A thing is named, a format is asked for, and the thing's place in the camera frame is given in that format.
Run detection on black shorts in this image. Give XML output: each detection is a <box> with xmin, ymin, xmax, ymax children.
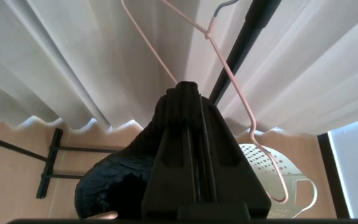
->
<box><xmin>74</xmin><ymin>80</ymin><xmax>218</xmax><ymax>220</ymax></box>

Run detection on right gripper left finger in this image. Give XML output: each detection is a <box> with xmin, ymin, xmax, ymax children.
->
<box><xmin>141</xmin><ymin>125</ymin><xmax>198</xmax><ymax>219</ymax></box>

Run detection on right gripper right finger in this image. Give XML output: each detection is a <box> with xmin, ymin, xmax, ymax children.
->
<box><xmin>194</xmin><ymin>96</ymin><xmax>272</xmax><ymax>219</ymax></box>

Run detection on black clothes rack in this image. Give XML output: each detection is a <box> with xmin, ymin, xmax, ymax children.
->
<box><xmin>0</xmin><ymin>0</ymin><xmax>283</xmax><ymax>200</ymax></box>

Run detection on beige curtain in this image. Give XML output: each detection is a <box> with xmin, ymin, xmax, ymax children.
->
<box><xmin>0</xmin><ymin>0</ymin><xmax>358</xmax><ymax>136</ymax></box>

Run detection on white laundry basket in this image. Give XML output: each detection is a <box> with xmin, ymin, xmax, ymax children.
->
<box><xmin>237</xmin><ymin>142</ymin><xmax>319</xmax><ymax>219</ymax></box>

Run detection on pink clothes hanger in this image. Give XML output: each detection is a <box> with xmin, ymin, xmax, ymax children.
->
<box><xmin>120</xmin><ymin>0</ymin><xmax>289</xmax><ymax>205</ymax></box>

